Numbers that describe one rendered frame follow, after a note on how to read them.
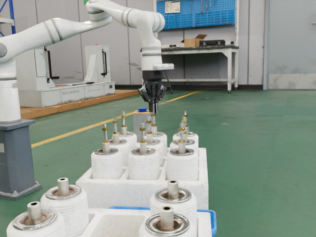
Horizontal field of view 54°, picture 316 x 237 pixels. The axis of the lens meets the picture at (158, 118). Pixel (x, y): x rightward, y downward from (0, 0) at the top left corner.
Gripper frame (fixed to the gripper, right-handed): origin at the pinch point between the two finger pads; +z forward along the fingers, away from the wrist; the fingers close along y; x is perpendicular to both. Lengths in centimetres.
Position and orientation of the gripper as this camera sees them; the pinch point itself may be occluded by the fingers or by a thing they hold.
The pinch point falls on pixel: (153, 107)
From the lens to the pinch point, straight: 117.6
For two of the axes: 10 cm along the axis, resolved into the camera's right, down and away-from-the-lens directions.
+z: 0.3, 9.8, 1.8
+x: 6.9, 1.1, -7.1
